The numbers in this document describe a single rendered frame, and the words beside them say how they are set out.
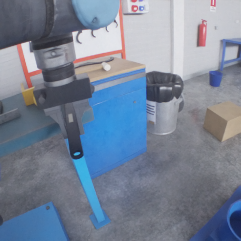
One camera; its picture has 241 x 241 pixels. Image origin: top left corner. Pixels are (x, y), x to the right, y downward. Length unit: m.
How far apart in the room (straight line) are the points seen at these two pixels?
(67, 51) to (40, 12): 0.17
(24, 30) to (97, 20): 0.09
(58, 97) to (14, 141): 0.22
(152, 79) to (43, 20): 2.01
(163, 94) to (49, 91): 1.53
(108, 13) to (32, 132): 0.40
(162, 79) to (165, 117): 0.48
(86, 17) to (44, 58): 0.16
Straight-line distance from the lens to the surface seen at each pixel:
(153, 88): 1.82
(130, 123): 1.57
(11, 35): 0.21
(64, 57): 0.36
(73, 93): 0.40
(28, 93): 0.70
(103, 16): 0.25
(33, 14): 0.21
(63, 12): 0.23
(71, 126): 0.47
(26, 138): 0.54
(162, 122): 2.05
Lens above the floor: 1.31
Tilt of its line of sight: 32 degrees down
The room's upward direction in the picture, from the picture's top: 6 degrees counter-clockwise
